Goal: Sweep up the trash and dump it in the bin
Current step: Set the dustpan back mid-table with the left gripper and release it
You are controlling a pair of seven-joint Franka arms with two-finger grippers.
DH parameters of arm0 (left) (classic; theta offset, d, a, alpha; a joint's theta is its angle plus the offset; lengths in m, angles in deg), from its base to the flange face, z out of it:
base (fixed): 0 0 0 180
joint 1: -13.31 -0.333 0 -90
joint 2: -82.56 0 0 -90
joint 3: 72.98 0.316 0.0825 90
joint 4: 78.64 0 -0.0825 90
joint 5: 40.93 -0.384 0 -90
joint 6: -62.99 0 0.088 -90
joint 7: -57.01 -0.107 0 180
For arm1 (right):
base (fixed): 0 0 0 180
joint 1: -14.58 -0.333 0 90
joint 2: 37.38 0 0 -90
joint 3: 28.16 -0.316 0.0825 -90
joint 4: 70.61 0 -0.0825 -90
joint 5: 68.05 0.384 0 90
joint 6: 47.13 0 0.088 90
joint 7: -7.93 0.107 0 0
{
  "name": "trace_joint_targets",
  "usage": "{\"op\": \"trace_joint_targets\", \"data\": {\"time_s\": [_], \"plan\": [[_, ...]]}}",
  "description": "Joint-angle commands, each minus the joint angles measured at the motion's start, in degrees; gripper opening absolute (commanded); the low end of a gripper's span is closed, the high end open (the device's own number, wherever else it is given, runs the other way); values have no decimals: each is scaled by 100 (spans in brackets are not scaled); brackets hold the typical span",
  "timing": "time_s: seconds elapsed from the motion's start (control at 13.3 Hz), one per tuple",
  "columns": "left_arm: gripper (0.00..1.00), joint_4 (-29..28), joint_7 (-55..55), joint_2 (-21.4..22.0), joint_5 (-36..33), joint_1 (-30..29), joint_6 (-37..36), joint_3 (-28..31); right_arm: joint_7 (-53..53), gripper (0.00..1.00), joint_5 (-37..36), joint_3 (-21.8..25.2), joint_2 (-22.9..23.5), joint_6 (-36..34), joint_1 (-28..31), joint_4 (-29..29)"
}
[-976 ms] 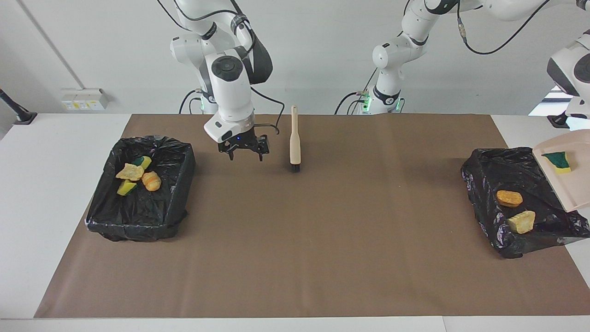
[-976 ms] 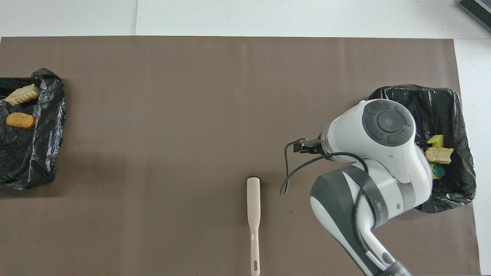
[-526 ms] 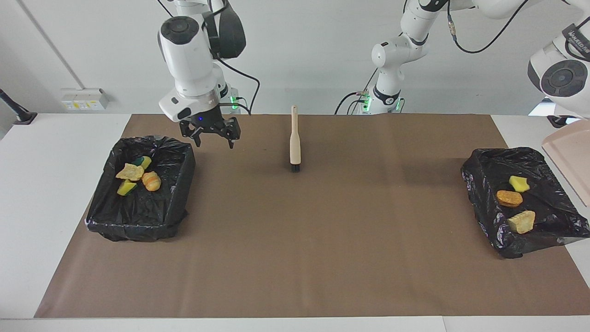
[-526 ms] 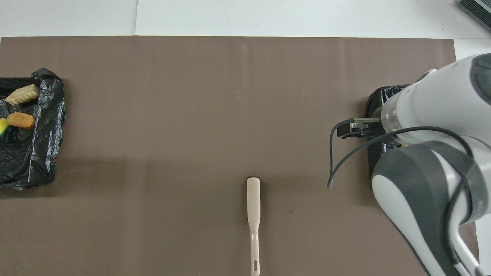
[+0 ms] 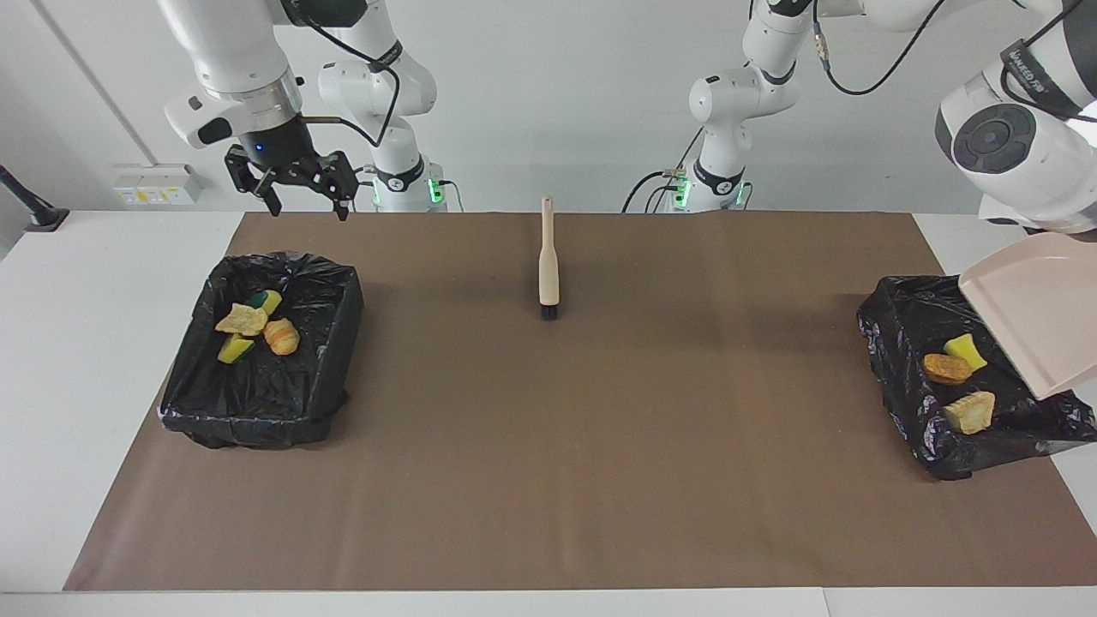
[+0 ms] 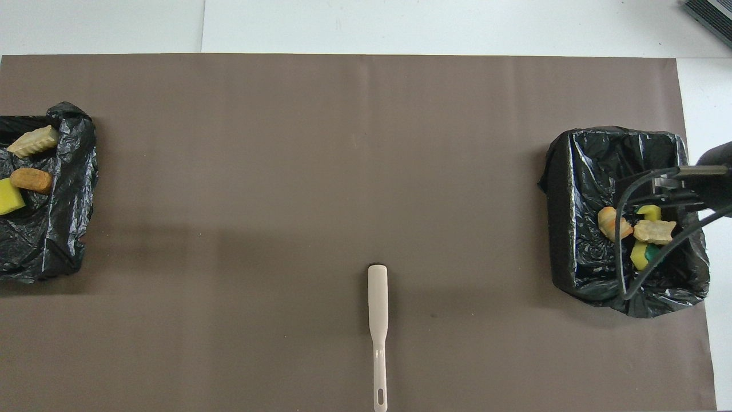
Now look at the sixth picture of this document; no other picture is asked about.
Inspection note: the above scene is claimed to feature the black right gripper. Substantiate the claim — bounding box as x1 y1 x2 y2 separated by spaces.
626 141 732 211

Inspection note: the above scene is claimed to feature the beige ridged chip toy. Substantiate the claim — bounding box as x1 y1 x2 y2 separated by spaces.
6 125 60 159
598 207 634 243
633 219 677 245

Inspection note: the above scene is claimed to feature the beige hand brush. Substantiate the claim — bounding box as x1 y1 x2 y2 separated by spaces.
368 264 389 412

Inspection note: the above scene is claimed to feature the brown fried croquette toy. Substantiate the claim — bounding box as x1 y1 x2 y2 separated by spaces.
10 167 54 195

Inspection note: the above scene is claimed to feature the small yellow green sponge piece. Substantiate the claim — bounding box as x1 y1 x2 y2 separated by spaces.
0 177 26 216

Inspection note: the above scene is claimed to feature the black bag lined bin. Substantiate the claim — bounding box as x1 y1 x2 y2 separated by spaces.
539 126 711 319
0 102 99 284

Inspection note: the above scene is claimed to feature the dark grey ribbed device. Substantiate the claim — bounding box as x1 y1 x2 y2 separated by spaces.
683 0 732 49

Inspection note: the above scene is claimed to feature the brown paper table mat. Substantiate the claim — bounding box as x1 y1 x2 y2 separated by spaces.
0 54 718 412

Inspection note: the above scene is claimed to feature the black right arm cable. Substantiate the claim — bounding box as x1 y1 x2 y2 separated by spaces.
615 165 732 301

